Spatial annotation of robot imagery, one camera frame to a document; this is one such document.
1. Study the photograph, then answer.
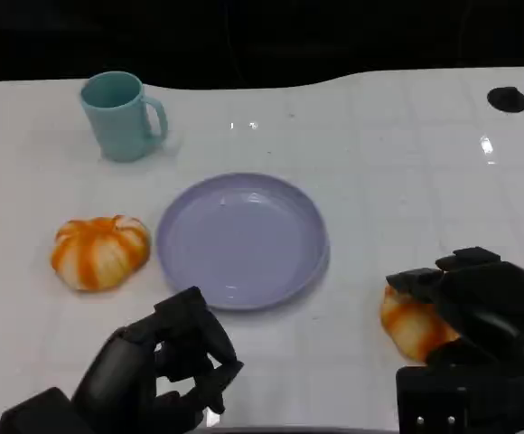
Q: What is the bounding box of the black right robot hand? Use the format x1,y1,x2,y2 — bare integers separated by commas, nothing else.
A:
386,246,524,367

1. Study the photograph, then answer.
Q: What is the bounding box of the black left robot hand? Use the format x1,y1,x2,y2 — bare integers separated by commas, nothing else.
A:
71,285,245,434

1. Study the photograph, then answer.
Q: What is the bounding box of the orange and white bread roll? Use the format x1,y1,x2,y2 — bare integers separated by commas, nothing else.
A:
379,284,462,363
50,215,152,292

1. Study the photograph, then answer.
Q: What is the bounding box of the lilac plate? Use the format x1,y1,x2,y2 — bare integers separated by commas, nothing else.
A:
155,171,331,312

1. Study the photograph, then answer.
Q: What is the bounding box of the black round table grommet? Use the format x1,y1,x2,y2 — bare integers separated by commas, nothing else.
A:
486,86,524,114

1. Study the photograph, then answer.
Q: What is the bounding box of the pale green mug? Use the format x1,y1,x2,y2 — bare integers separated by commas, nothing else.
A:
80,71,170,164

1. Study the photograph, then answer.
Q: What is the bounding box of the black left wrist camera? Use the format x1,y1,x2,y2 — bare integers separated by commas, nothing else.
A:
0,387,87,434

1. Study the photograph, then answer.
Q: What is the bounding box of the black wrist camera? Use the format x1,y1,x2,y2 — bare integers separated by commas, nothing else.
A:
396,363,524,434
0,387,87,434

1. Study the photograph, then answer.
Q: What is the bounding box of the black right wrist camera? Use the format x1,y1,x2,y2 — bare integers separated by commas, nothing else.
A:
396,363,524,434

